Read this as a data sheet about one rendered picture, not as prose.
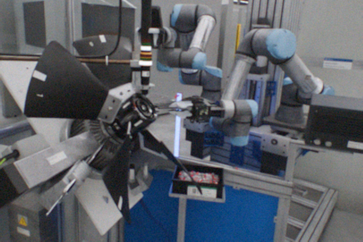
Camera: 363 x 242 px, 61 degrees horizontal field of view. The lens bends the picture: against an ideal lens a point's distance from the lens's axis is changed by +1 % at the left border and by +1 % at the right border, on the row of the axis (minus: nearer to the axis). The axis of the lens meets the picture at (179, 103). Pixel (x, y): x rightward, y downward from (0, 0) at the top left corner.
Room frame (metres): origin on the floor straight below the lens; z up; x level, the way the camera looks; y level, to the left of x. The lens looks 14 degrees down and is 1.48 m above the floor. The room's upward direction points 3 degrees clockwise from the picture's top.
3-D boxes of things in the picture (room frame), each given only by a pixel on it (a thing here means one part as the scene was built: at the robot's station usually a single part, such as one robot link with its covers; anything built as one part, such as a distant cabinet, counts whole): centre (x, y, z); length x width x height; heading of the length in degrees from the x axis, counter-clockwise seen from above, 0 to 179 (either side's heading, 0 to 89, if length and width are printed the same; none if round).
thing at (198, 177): (1.22, -0.10, 0.84); 0.19 x 0.14 x 0.05; 84
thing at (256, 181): (1.39, -0.09, 0.82); 0.90 x 0.04 x 0.08; 68
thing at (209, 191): (1.22, -0.10, 0.85); 0.22 x 0.17 x 0.07; 84
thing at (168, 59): (1.37, 0.06, 1.35); 0.11 x 0.08 x 0.11; 75
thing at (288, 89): (1.59, -0.60, 1.20); 0.13 x 0.12 x 0.14; 32
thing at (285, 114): (1.59, -0.59, 1.09); 0.15 x 0.15 x 0.10
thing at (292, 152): (1.24, -0.49, 0.96); 0.03 x 0.03 x 0.20; 68
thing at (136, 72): (1.09, 0.14, 1.32); 0.09 x 0.07 x 0.10; 103
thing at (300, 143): (1.20, -0.59, 1.04); 0.24 x 0.03 x 0.03; 68
